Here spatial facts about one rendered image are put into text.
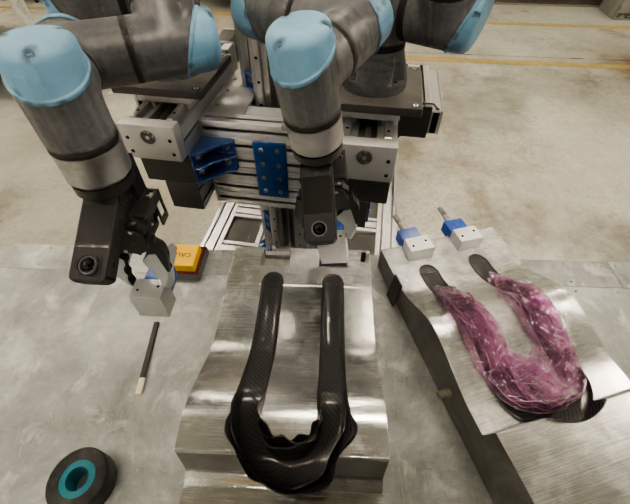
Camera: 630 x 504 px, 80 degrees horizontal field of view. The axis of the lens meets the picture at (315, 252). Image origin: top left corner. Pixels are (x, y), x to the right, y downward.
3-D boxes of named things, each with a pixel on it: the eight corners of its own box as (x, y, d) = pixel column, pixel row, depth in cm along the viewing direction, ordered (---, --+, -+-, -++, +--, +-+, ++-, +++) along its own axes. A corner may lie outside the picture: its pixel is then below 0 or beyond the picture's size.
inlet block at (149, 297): (164, 256, 70) (155, 236, 66) (190, 257, 70) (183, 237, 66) (139, 315, 62) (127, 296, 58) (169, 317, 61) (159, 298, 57)
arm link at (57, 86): (77, 15, 38) (74, 45, 33) (119, 116, 46) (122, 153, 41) (-12, 25, 36) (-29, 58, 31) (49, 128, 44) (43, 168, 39)
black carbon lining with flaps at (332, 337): (263, 278, 70) (257, 243, 63) (348, 281, 70) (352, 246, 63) (226, 496, 47) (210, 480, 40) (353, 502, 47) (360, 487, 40)
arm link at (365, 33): (325, -30, 49) (274, 9, 45) (402, -17, 45) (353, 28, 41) (330, 31, 56) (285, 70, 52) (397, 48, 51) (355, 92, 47)
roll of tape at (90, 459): (59, 530, 50) (45, 527, 48) (56, 470, 55) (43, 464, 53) (121, 497, 53) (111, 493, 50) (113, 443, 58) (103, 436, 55)
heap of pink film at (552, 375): (421, 289, 70) (430, 262, 64) (504, 270, 73) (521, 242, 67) (501, 432, 53) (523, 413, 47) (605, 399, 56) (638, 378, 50)
